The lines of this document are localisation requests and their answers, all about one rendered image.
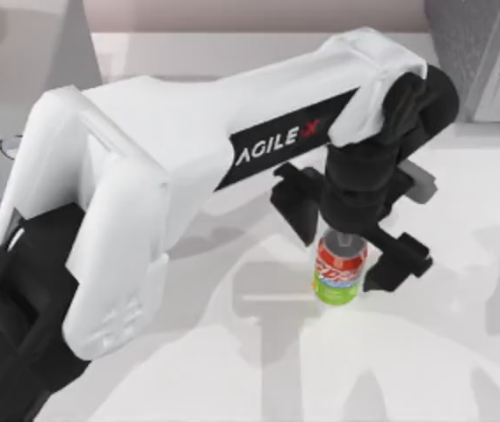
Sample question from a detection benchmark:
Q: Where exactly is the red and green can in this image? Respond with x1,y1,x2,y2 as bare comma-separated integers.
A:
311,227,372,309

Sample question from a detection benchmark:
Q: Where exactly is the small metal ring handle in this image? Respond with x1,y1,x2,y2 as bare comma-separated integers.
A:
0,134,26,161

